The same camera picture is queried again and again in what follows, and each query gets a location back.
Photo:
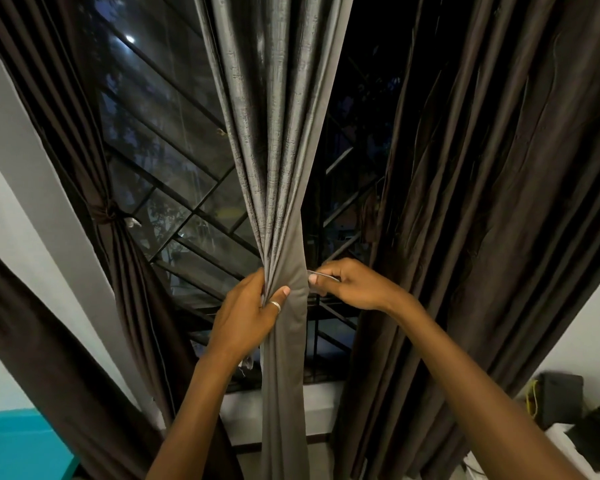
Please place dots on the person's right hand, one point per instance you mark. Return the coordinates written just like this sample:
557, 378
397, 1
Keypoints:
360, 289

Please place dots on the dark brown tied curtain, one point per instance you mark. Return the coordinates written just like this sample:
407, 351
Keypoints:
110, 204

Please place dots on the person's left thumb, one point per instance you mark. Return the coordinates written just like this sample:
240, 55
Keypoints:
276, 300

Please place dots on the black bag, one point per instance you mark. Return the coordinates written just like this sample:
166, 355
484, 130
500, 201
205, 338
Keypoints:
597, 434

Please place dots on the dark brown wide curtain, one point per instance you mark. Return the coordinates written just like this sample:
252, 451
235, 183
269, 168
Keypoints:
480, 194

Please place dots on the person's right forearm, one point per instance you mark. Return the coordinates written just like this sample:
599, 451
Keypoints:
475, 399

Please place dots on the grey curtain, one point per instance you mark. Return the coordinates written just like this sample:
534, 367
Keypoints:
275, 144

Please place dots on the window with metal grille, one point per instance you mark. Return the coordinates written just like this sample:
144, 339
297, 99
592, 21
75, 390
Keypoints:
190, 159

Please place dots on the person's right thumb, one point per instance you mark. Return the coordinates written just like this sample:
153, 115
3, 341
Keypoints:
322, 283

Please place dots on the person's left hand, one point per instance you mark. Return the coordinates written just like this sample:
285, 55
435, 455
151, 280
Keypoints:
240, 319

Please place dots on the dark brown curtain tieback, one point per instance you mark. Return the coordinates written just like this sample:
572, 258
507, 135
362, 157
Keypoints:
105, 212

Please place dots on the teal furniture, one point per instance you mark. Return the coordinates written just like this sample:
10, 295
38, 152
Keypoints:
22, 444

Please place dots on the person's left forearm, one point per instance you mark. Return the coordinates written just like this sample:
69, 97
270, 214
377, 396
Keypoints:
195, 419

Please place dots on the black box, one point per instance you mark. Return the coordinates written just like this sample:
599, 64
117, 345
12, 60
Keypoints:
560, 397

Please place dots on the dark brown loose curtain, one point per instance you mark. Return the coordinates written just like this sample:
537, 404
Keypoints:
45, 364

